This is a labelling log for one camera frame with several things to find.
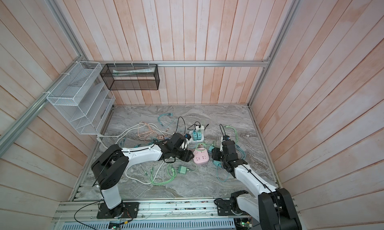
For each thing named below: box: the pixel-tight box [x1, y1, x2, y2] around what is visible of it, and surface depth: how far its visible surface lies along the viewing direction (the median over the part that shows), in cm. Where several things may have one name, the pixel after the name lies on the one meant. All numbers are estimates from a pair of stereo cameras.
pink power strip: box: [193, 148, 210, 165], surface depth 90 cm
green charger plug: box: [178, 165, 190, 175], surface depth 87 cm
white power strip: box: [189, 125, 205, 143], surface depth 97 cm
